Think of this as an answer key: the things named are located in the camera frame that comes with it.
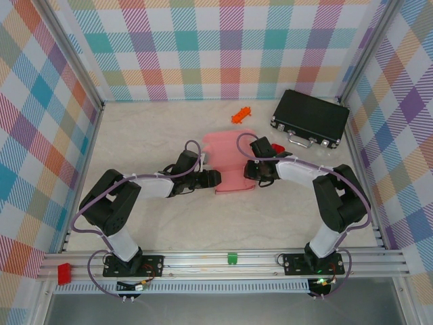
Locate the left aluminium frame post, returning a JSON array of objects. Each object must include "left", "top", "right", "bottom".
[{"left": 33, "top": 0, "right": 106, "bottom": 114}]

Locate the aluminium frame post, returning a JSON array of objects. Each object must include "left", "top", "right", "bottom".
[
  {"left": 337, "top": 0, "right": 400, "bottom": 106},
  {"left": 33, "top": 0, "right": 106, "bottom": 114}
]

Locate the left aluminium floor rail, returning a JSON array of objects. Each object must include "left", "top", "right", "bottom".
[{"left": 59, "top": 103, "right": 106, "bottom": 254}]

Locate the grey slotted cable duct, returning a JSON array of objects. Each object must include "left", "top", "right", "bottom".
[{"left": 53, "top": 279, "right": 311, "bottom": 295}]

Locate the right arm wire connector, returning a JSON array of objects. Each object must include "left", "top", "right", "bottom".
[{"left": 310, "top": 276, "right": 336, "bottom": 289}]

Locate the right aluminium frame post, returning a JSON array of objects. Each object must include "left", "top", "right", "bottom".
[{"left": 337, "top": 0, "right": 400, "bottom": 106}]

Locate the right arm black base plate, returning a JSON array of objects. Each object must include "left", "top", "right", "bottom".
[{"left": 282, "top": 253, "right": 346, "bottom": 277}]

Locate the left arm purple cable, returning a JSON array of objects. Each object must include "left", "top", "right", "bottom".
[{"left": 72, "top": 139, "right": 204, "bottom": 301}]

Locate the right aluminium floor rail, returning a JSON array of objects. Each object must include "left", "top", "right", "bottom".
[{"left": 339, "top": 100, "right": 388, "bottom": 251}]

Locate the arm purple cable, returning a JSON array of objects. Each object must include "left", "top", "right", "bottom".
[
  {"left": 235, "top": 132, "right": 372, "bottom": 301},
  {"left": 72, "top": 139, "right": 204, "bottom": 301}
]

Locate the left arm wire connector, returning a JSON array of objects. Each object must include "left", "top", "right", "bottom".
[{"left": 116, "top": 279, "right": 152, "bottom": 293}]

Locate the orange plastic toy piece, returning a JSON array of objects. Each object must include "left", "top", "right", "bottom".
[{"left": 231, "top": 105, "right": 254, "bottom": 125}]

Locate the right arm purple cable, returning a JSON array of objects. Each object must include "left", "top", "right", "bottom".
[{"left": 235, "top": 132, "right": 372, "bottom": 301}]

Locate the arm wire connector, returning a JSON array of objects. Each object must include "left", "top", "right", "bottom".
[
  {"left": 116, "top": 279, "right": 152, "bottom": 293},
  {"left": 310, "top": 276, "right": 336, "bottom": 289}
]

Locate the aluminium frame cross rail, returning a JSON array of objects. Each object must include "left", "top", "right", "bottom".
[{"left": 36, "top": 249, "right": 411, "bottom": 282}]

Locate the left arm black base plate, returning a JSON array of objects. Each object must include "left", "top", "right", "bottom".
[{"left": 102, "top": 253, "right": 166, "bottom": 278}]

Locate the black case with handle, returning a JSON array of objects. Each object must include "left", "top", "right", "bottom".
[{"left": 269, "top": 89, "right": 350, "bottom": 151}]

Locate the grey metal panel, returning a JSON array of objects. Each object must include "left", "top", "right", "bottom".
[{"left": 43, "top": 293, "right": 407, "bottom": 325}]

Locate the aluminium floor rail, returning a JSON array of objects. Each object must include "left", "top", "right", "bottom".
[
  {"left": 339, "top": 100, "right": 388, "bottom": 251},
  {"left": 59, "top": 103, "right": 106, "bottom": 254}
]

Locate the red block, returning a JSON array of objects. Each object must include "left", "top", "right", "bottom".
[{"left": 57, "top": 263, "right": 73, "bottom": 285}]

